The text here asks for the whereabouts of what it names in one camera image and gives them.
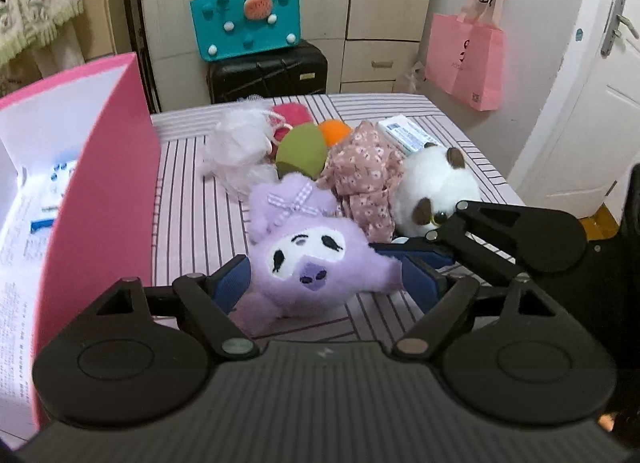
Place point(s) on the striped tablecloth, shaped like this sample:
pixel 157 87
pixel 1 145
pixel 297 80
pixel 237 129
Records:
pixel 200 223

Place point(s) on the pink shopping bag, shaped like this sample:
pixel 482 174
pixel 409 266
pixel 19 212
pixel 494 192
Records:
pixel 465 63

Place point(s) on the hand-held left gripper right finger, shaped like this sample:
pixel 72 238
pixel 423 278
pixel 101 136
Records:
pixel 422 284

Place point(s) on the white mesh bath pouf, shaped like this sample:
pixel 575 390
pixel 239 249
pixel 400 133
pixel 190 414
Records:
pixel 235 143

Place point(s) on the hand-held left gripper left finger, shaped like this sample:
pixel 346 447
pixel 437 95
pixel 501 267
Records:
pixel 234 284

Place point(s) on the clear plastic bag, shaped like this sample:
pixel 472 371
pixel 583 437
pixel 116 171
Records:
pixel 411 79

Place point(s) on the purple plush toy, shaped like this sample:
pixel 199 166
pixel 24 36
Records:
pixel 310 253

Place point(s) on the white and blue tissue pack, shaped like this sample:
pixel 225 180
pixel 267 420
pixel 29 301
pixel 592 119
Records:
pixel 405 133

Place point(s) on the white door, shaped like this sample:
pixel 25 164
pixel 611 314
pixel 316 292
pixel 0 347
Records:
pixel 585 118

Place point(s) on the blue and white packet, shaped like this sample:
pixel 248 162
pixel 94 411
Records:
pixel 52 193

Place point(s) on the cream and green fringed curtain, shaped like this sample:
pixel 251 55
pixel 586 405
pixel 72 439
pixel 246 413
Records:
pixel 35 3

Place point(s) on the orange egg-shaped sponge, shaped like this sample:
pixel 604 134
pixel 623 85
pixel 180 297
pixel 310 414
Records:
pixel 335 132

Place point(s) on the pink floral cloth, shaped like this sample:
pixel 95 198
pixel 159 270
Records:
pixel 365 168

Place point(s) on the black suitcase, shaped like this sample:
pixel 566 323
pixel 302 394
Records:
pixel 265 73

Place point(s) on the teal felt handbag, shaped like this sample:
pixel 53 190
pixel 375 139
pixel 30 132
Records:
pixel 240 28

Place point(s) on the pink fluffy pouch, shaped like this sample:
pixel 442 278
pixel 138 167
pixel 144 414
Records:
pixel 292 113

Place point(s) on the white and brown plush toy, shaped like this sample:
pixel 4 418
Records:
pixel 435 183

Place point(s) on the green egg-shaped sponge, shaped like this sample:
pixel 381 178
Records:
pixel 300 148

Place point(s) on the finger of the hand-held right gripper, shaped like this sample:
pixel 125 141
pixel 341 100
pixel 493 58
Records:
pixel 415 251

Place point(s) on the pink cardboard box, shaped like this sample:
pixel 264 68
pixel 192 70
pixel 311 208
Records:
pixel 100 193

